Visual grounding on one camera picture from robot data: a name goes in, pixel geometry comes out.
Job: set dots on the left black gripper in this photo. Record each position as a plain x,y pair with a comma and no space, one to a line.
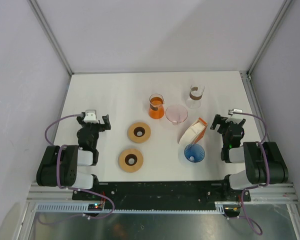
85,124

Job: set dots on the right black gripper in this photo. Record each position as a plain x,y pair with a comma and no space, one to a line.
219,119

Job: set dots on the clear glass carafe brown collar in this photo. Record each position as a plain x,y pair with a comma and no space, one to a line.
195,96

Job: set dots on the blue glass dripper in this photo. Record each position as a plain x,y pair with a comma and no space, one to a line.
194,153

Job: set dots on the orange glass carafe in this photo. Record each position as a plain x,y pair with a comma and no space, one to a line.
156,106

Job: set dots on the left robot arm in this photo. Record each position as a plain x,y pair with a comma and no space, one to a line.
59,164

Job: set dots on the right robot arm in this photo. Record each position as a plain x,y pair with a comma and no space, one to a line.
263,162

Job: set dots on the coffee filter pack orange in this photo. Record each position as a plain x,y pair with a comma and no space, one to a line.
194,133

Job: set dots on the pink glass dripper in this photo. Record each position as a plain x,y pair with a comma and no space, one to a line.
176,114

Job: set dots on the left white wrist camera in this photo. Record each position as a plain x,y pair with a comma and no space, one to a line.
90,116

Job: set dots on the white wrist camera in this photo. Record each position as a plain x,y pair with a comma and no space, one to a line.
90,116
235,115

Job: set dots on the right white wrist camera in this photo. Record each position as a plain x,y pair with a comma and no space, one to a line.
235,115

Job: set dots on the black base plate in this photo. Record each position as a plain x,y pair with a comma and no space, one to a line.
163,194

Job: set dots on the grey cable duct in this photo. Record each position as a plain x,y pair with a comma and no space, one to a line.
72,207

